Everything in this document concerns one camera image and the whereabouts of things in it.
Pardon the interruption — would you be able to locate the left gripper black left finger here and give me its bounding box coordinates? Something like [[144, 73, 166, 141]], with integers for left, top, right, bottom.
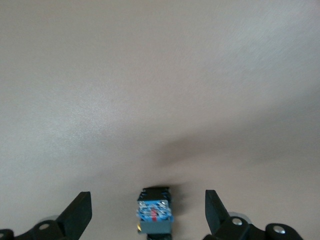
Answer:
[[0, 191, 93, 240]]

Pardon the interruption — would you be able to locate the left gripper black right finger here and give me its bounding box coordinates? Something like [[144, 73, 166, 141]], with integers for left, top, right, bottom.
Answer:
[[203, 189, 305, 240]]

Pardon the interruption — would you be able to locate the green push button red indicator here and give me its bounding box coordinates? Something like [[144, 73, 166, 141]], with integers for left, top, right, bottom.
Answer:
[[136, 186, 175, 237]]

